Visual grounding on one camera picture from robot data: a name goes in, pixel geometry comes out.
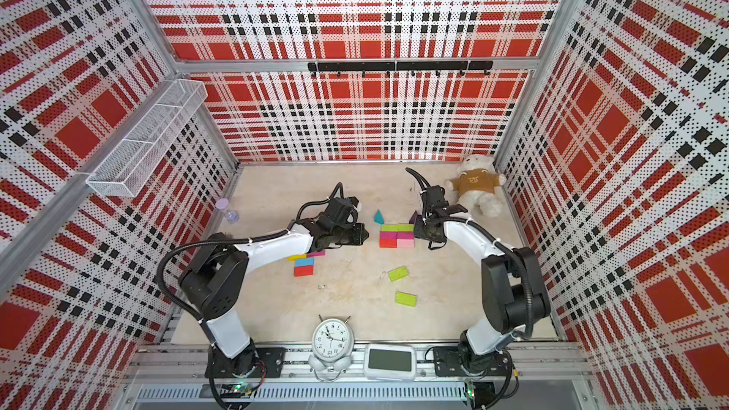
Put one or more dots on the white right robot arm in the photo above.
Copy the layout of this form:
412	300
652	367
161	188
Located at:
513	294

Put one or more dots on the blue rectangular block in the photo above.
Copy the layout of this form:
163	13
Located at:
304	262

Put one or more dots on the white twin-bell alarm clock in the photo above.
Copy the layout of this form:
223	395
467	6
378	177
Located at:
332	345

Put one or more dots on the white wire mesh basket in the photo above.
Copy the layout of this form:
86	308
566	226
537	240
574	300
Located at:
129	166

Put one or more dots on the light green block top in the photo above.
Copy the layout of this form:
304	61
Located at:
406	228
390	228

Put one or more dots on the red block front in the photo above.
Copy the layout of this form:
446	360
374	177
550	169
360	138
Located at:
304	271

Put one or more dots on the pink block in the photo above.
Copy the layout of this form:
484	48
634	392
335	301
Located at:
405	243

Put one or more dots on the purple sand hourglass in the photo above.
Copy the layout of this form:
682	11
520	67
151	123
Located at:
230	214

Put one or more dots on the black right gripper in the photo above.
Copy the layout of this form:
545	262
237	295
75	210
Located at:
418	232

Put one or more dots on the teal triangle block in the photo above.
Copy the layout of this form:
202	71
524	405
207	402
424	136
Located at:
378	218

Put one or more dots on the black wall hook rail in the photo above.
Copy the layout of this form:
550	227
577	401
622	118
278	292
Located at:
412	66

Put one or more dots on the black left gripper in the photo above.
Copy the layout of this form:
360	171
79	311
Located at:
360	234

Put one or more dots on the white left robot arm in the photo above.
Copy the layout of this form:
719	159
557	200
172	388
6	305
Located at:
213	279

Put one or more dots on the white digital clock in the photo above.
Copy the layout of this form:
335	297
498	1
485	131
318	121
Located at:
384	362

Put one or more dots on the magenta rectangular block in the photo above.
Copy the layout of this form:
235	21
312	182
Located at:
316	254

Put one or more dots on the light green block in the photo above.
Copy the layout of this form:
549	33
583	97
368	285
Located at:
406	299
398	274
390	228
406	228

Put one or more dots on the red block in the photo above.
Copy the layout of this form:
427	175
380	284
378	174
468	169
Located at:
304	271
388	243

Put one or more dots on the yellow rectangular block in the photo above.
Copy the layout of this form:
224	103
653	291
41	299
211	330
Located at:
296	257

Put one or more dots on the white teddy bear brown shirt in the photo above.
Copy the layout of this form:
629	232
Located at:
477	185

